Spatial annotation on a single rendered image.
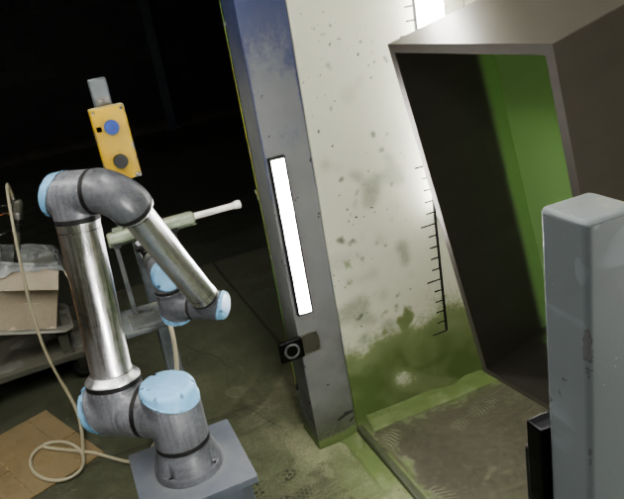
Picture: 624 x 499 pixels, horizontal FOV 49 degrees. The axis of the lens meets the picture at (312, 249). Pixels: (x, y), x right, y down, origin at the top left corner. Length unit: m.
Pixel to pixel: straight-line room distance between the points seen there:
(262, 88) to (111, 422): 1.20
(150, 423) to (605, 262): 1.50
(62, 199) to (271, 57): 0.96
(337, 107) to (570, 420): 2.02
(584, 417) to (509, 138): 1.77
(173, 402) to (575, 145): 1.15
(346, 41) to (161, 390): 1.38
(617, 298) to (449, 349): 2.54
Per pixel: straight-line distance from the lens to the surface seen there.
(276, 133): 2.44
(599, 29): 1.62
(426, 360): 3.04
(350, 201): 2.60
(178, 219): 2.43
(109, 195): 1.73
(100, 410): 1.95
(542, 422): 0.65
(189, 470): 1.92
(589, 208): 0.54
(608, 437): 0.62
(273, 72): 2.42
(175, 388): 1.85
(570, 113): 1.58
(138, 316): 2.59
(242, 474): 1.93
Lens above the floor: 1.82
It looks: 21 degrees down
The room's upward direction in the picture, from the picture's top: 10 degrees counter-clockwise
